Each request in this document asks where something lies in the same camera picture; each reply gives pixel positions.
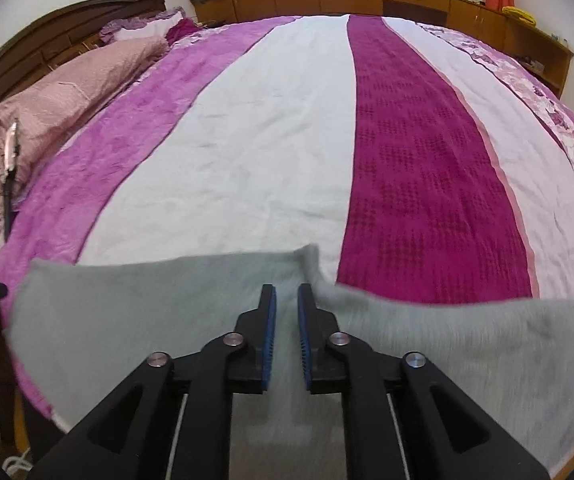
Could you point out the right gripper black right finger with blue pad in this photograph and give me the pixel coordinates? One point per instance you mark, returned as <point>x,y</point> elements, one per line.
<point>403,417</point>

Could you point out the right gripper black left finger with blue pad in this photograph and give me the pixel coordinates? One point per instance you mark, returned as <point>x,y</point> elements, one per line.
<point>171,417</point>

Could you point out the grey sweatpants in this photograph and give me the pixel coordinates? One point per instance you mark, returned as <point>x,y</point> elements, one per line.
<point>77,331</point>

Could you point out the purple white striped bedspread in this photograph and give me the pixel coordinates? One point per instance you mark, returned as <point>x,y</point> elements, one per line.
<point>424,165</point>

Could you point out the smartphone on black stand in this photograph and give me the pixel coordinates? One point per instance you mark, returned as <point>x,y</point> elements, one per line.
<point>11,154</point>

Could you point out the pink quilted pillow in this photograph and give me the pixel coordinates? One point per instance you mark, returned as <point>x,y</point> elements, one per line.
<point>51,110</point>

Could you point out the purple ruffled pillow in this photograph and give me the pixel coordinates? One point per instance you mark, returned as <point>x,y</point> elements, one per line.
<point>171,25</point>

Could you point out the dark wooden headboard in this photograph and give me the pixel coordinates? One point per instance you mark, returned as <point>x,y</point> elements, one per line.
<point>61,35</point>

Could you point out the wooden window cabinet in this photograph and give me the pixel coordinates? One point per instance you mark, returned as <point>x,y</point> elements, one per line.
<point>542,55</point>

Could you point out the yellow cloth on cabinet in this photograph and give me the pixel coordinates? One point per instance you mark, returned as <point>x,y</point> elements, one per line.
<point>520,15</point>

